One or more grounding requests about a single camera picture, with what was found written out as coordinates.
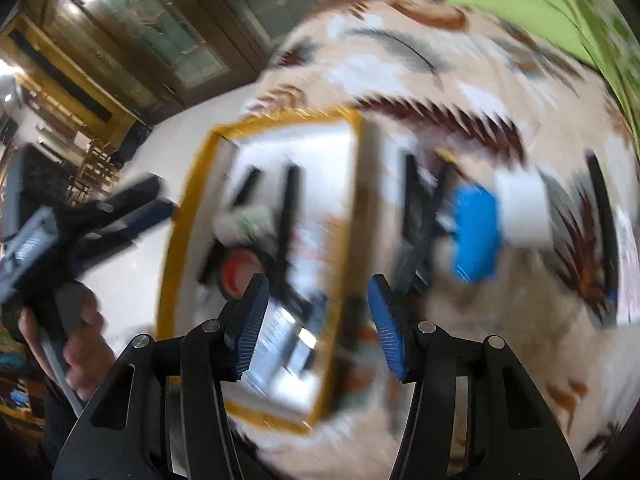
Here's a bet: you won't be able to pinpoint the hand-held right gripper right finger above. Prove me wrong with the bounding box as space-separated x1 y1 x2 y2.
366 274 581 480

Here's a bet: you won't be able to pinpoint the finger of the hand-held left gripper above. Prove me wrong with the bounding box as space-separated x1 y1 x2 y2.
75 200 176 271
87 175 161 216

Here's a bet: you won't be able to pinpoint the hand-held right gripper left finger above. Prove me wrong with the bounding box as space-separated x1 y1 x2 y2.
52 272 271 480

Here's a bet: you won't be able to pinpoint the white printed box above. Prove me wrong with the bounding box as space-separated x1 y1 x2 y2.
250 300 331 396

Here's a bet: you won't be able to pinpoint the red tape roll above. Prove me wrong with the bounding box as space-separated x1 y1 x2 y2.
217 250 266 301

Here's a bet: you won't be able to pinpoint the white bottle with green label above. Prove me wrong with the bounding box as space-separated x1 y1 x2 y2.
212 205 276 251

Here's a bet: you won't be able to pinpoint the blue cylinder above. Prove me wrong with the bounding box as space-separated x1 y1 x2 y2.
447 182 503 283

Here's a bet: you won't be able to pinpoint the white tube with red label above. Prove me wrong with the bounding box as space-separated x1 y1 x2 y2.
492 167 553 251

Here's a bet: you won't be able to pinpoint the person's left forearm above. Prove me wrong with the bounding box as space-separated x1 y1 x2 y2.
37 380 88 471

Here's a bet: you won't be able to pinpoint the person's left hand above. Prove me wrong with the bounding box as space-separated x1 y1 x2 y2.
20 287 118 401

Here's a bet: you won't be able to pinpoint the wooden chairs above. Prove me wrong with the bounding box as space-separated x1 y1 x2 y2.
65 135 131 206

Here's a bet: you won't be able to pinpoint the leaf print blanket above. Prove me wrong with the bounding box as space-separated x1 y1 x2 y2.
220 0 640 480

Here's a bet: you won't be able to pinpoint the white sheet with yellow border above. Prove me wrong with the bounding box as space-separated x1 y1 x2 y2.
155 107 366 433

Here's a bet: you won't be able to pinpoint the wooden glass cabinet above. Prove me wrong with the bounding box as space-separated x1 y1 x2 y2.
0 0 321 126

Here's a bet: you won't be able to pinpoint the green floral quilt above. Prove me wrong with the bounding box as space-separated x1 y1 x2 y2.
445 0 640 156

